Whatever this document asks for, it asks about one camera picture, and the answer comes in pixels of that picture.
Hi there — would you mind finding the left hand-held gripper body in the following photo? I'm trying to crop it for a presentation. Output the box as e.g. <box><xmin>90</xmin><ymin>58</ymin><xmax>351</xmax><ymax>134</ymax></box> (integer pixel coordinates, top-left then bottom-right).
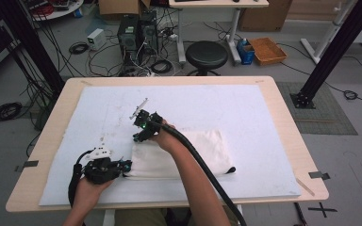
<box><xmin>82</xmin><ymin>143</ymin><xmax>123</xmax><ymax>186</ymax></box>

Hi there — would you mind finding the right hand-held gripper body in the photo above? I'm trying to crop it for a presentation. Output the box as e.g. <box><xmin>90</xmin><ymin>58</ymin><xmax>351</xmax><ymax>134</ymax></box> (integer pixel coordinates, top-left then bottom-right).
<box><xmin>128</xmin><ymin>97</ymin><xmax>165</xmax><ymax>137</ymax></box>

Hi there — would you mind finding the white tank top black trim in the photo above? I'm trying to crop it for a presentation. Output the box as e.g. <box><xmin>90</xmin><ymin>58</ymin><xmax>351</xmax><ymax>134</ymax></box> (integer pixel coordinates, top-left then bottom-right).
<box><xmin>124</xmin><ymin>128</ymin><xmax>238</xmax><ymax>181</ymax></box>

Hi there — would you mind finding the person's right hand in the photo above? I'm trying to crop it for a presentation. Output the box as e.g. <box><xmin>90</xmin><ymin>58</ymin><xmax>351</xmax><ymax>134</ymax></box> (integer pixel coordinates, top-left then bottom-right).
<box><xmin>150</xmin><ymin>120</ymin><xmax>185</xmax><ymax>155</ymax></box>

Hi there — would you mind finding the person's left hand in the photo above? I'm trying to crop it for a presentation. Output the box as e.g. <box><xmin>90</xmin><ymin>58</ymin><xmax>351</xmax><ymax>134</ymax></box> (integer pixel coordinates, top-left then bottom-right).
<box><xmin>74</xmin><ymin>177</ymin><xmax>114</xmax><ymax>207</ymax></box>

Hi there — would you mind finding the grey tape strip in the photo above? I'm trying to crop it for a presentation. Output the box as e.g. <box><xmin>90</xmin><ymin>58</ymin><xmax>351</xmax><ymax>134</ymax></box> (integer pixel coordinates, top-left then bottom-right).
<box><xmin>307</xmin><ymin>170</ymin><xmax>331</xmax><ymax>181</ymax></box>
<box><xmin>14</xmin><ymin>160</ymin><xmax>40</xmax><ymax>173</ymax></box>

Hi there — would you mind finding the black computer tower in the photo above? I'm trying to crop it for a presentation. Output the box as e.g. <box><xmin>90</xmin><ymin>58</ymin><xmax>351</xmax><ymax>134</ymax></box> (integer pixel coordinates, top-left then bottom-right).
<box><xmin>138</xmin><ymin>9</ymin><xmax>159</xmax><ymax>57</ymax></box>
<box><xmin>117</xmin><ymin>14</ymin><xmax>141</xmax><ymax>69</ymax></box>

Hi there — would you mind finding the white table cloth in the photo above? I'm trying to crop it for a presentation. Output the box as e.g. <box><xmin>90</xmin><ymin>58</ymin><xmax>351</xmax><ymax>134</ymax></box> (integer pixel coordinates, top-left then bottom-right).
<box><xmin>39</xmin><ymin>84</ymin><xmax>302</xmax><ymax>207</ymax></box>

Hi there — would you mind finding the black round stool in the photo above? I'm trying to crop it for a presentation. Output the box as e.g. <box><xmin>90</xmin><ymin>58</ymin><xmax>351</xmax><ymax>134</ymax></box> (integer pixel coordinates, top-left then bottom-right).
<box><xmin>185</xmin><ymin>40</ymin><xmax>229</xmax><ymax>77</ymax></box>

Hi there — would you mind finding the small white device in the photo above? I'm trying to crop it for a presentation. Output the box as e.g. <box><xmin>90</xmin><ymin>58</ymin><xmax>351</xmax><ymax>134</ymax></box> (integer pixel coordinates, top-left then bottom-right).
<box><xmin>86</xmin><ymin>27</ymin><xmax>107</xmax><ymax>52</ymax></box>

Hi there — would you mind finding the small cardboard box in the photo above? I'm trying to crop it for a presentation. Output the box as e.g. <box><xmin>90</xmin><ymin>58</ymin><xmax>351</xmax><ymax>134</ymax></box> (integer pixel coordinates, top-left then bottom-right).
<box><xmin>98</xmin><ymin>0</ymin><xmax>152</xmax><ymax>17</ymax></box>

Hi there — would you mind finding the blue box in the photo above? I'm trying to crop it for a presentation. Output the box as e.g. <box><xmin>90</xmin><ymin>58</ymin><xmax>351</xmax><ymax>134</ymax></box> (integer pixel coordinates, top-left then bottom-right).
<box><xmin>236</xmin><ymin>38</ymin><xmax>255</xmax><ymax>66</ymax></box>

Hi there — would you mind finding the black keyboard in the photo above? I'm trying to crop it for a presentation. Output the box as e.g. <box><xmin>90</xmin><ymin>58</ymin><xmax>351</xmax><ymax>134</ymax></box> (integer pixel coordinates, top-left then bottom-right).
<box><xmin>173</xmin><ymin>0</ymin><xmax>222</xmax><ymax>4</ymax></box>

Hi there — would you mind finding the light wooden table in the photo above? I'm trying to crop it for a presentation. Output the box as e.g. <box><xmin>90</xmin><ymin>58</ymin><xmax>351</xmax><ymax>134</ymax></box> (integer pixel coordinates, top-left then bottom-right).
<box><xmin>5</xmin><ymin>75</ymin><xmax>330</xmax><ymax>214</ymax></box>

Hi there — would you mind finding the wooden desk with white legs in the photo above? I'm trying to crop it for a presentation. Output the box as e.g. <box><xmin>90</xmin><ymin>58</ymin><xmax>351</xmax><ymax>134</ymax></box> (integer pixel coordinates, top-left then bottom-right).
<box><xmin>168</xmin><ymin>0</ymin><xmax>270</xmax><ymax>66</ymax></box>

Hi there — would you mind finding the black metal pillar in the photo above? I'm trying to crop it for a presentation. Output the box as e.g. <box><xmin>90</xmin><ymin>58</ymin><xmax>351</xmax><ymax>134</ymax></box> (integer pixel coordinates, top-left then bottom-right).
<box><xmin>0</xmin><ymin>0</ymin><xmax>66</xmax><ymax>96</ymax></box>
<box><xmin>289</xmin><ymin>0</ymin><xmax>362</xmax><ymax>109</ymax></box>

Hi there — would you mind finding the orange woven basket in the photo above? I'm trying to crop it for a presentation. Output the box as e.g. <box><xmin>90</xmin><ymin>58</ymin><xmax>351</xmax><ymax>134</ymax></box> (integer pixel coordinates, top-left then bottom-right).
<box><xmin>248</xmin><ymin>37</ymin><xmax>288</xmax><ymax>67</ymax></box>

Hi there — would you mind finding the round white table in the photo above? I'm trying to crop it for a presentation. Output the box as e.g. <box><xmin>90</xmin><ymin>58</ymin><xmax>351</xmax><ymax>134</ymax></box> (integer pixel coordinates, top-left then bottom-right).
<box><xmin>27</xmin><ymin>0</ymin><xmax>85</xmax><ymax>22</ymax></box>

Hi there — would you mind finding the large cardboard box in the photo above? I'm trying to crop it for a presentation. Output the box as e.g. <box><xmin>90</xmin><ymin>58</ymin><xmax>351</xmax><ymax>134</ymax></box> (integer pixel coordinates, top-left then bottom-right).
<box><xmin>238</xmin><ymin>0</ymin><xmax>293</xmax><ymax>33</ymax></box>

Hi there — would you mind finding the thin wooden stick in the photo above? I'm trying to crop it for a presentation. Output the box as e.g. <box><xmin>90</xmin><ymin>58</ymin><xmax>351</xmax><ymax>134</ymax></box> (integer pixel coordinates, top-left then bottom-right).
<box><xmin>295</xmin><ymin>177</ymin><xmax>316</xmax><ymax>198</ymax></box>

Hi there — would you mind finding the grey floor mat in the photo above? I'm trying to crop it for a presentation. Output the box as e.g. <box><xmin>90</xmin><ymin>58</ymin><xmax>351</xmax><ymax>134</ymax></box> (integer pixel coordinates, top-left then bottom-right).
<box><xmin>276</xmin><ymin>81</ymin><xmax>359</xmax><ymax>137</ymax></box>

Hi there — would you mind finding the black tape cross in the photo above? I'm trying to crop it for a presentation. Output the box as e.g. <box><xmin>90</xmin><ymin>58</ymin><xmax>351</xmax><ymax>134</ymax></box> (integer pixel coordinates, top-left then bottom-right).
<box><xmin>307</xmin><ymin>202</ymin><xmax>338</xmax><ymax>218</ymax></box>

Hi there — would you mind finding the white metal stand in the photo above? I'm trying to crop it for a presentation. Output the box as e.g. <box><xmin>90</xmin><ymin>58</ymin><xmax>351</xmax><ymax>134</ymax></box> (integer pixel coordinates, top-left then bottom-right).
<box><xmin>300</xmin><ymin>0</ymin><xmax>354</xmax><ymax>65</ymax></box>

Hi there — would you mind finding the thick black sleeved cable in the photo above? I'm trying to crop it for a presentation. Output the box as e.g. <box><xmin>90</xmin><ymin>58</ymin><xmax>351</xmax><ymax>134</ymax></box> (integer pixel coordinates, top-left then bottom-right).
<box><xmin>68</xmin><ymin>150</ymin><xmax>94</xmax><ymax>209</ymax></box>
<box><xmin>152</xmin><ymin>121</ymin><xmax>249</xmax><ymax>226</ymax></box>

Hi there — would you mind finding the black cable coil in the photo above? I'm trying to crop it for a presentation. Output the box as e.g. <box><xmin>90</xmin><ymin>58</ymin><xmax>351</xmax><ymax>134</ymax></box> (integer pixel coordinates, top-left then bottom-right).
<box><xmin>0</xmin><ymin>101</ymin><xmax>24</xmax><ymax>123</ymax></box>
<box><xmin>343</xmin><ymin>89</ymin><xmax>359</xmax><ymax>101</ymax></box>
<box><xmin>68</xmin><ymin>41</ymin><xmax>90</xmax><ymax>56</ymax></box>
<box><xmin>150</xmin><ymin>58</ymin><xmax>173</xmax><ymax>75</ymax></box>

